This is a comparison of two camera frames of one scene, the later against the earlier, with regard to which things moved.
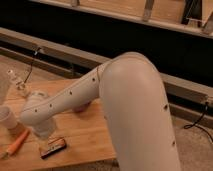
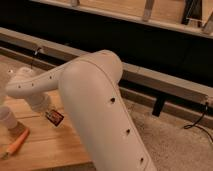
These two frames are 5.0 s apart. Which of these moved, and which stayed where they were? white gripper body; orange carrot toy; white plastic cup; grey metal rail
Moved: white gripper body
Stayed: white plastic cup; grey metal rail; orange carrot toy
